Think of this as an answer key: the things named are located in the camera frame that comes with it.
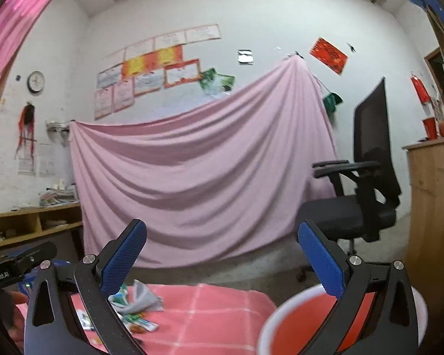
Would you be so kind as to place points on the red and black hanging ornament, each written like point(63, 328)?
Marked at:
point(26, 122)

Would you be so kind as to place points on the red cup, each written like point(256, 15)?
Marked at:
point(429, 127)

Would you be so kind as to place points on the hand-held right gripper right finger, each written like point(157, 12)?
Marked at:
point(323, 262)

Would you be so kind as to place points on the green hanging bag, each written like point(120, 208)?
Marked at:
point(332, 101)

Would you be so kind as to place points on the stack of books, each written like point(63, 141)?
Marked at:
point(57, 196)

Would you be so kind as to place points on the red hanging decoration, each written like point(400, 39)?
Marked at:
point(421, 88)

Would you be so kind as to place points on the small cluttered wall shelf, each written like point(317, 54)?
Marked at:
point(57, 126)

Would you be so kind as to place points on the pink checkered cloth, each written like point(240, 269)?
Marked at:
point(207, 314)

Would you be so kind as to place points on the group of wall certificates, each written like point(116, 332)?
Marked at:
point(148, 70)

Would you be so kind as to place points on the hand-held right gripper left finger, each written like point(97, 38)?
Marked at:
point(124, 262)

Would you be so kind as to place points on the round wall clock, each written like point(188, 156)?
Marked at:
point(36, 81)

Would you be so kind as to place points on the red bucket with white rim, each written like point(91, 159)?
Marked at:
point(310, 314)

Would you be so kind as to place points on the pink curtain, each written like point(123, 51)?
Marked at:
point(14, 22)

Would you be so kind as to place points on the black office chair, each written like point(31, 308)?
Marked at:
point(370, 207)

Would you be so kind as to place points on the green photo prints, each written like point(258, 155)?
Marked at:
point(214, 81)

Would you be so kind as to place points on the hanging pink sheet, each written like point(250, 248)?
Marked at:
point(192, 170)

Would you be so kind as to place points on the person's left hand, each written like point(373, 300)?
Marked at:
point(17, 323)

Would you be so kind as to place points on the small silver photo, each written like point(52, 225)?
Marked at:
point(245, 56)

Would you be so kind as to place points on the red paper poster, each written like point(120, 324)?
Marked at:
point(328, 55)

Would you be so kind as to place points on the wooden door frame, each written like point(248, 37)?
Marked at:
point(438, 88)

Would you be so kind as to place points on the wooden shelf unit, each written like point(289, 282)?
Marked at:
point(29, 212)

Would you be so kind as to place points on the green and white wrapper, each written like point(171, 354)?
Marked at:
point(121, 296)

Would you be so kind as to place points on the wooden cabinet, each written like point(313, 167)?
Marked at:
point(433, 207)

